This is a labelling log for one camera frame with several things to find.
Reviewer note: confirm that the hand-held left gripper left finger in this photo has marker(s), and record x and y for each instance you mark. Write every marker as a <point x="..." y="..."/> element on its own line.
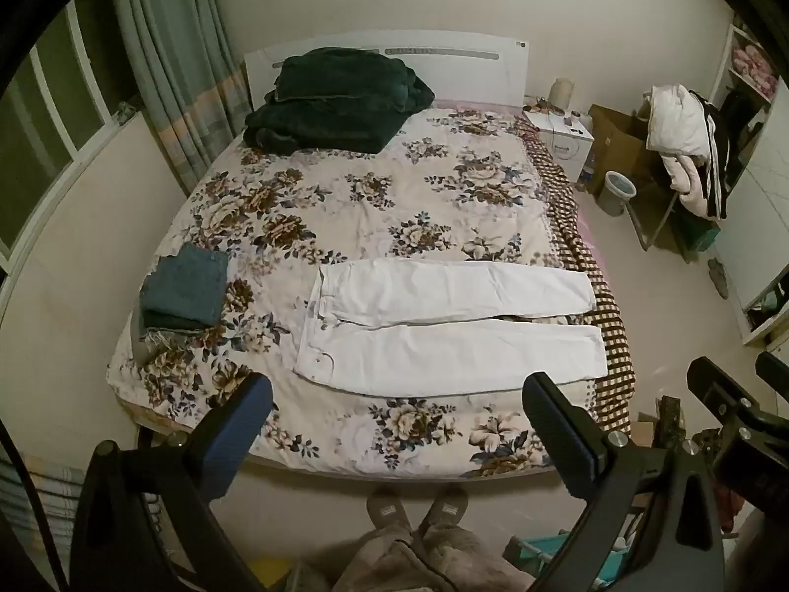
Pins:
<point x="237" y="428"/>

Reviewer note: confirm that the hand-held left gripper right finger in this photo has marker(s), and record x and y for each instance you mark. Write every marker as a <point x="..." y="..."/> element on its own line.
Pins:
<point x="555" y="435"/>

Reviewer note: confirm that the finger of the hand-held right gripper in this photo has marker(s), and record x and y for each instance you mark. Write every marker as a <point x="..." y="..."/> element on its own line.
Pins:
<point x="718" y="391"/>
<point x="776" y="369"/>

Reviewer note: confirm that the white pants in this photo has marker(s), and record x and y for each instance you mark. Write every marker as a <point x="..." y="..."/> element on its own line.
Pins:
<point x="444" y="296"/>

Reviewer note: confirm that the folded frayed grey-green pants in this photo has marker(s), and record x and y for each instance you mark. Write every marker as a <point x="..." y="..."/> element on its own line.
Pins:
<point x="169" y="333"/>

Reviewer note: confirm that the pair of grey slippers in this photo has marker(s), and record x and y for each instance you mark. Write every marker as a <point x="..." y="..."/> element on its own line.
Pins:
<point x="719" y="277"/>

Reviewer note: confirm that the brown checked blanket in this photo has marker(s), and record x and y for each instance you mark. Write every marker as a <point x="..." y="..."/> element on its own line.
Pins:
<point x="607" y="320"/>

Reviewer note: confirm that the teal plastic crate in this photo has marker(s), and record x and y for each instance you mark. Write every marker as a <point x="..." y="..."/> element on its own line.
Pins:
<point x="555" y="561"/>

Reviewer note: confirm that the person's right grey slipper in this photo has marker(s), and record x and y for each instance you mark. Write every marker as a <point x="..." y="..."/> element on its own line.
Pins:
<point x="445" y="509"/>

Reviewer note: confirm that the person's grey slipper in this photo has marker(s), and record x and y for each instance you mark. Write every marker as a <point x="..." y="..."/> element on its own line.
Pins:
<point x="388" y="509"/>
<point x="445" y="509"/>

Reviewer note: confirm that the green bag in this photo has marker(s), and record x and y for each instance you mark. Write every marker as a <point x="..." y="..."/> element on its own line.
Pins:
<point x="706" y="237"/>

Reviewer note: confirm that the white wardrobe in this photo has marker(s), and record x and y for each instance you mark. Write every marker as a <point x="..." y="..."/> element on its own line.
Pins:
<point x="758" y="216"/>

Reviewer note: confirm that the person's left grey slipper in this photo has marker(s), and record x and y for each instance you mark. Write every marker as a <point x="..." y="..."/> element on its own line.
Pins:
<point x="388" y="509"/>

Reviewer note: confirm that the metal-framed chair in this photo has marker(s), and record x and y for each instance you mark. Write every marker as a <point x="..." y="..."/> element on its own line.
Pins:
<point x="656" y="216"/>

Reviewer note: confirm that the person's grey fleece trousers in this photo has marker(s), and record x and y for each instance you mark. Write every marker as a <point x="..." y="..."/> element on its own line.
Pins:
<point x="400" y="561"/>

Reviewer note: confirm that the pale pink garment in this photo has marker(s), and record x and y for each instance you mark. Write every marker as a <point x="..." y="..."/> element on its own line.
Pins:
<point x="684" y="182"/>

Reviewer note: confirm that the white radiator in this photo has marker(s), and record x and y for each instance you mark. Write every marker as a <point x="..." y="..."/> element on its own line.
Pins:
<point x="43" y="512"/>

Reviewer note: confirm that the black white-striped jacket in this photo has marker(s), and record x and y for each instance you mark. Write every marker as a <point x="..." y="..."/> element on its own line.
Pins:
<point x="718" y="154"/>

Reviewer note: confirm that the grey trash bin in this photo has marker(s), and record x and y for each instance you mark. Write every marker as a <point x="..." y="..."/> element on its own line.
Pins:
<point x="615" y="194"/>

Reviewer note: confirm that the clear plastic bottle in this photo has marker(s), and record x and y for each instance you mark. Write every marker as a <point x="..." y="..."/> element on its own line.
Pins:
<point x="587" y="172"/>

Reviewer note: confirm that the brown cardboard box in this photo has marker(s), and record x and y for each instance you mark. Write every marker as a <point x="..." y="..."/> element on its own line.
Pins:
<point x="619" y="148"/>

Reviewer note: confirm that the bed with floral sheet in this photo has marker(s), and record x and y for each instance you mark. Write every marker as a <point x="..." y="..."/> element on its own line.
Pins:
<point x="370" y="197"/>

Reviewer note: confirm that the white padded jacket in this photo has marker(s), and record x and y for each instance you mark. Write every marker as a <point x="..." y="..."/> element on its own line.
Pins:
<point x="675" y="120"/>

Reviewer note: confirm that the white nightstand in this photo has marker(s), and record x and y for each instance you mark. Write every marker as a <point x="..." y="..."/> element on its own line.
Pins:
<point x="564" y="148"/>

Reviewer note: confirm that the pink folded bedding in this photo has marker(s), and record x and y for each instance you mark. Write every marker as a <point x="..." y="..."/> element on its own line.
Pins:
<point x="755" y="65"/>

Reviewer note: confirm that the beige table lamp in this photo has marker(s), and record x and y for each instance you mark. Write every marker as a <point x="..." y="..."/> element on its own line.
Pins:
<point x="562" y="95"/>

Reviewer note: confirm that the dark green blanket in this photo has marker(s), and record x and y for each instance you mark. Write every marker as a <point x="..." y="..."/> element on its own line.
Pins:
<point x="333" y="105"/>

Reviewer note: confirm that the white-framed window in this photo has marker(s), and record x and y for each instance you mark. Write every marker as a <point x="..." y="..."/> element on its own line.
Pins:
<point x="55" y="129"/>

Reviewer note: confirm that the white headboard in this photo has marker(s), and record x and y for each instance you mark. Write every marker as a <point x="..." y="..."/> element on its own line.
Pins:
<point x="468" y="74"/>

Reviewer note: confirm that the grey-green curtain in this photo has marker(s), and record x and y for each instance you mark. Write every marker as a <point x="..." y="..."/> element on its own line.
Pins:
<point x="179" y="61"/>

